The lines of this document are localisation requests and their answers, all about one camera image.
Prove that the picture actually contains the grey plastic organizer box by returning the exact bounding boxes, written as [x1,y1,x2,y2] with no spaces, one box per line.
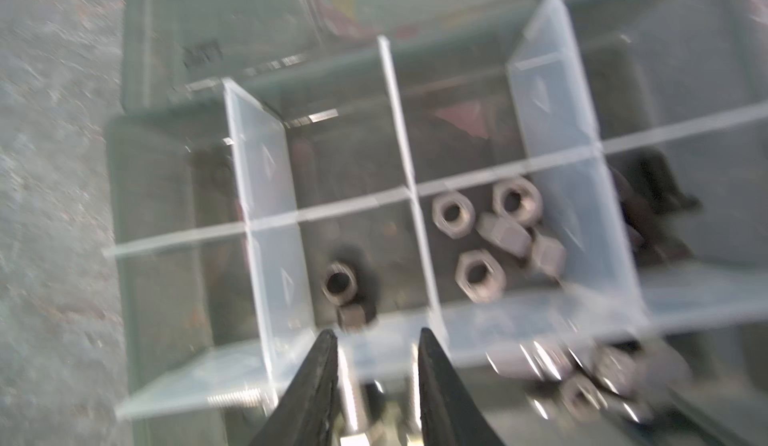
[106,0,767,445]

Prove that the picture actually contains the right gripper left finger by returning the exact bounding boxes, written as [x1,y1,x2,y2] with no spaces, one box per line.
[250,329,339,446]

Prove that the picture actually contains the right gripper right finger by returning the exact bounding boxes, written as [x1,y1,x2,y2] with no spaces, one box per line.
[417,327,503,445]

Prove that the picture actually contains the black hex nut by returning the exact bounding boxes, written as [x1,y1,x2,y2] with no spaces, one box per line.
[336,303,373,332]
[322,261,358,306]

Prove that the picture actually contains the silver hex nut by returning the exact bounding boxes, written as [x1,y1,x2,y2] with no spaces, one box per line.
[476,213,532,258]

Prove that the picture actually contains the black bolt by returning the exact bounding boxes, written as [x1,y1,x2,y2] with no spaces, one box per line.
[608,147,701,268]

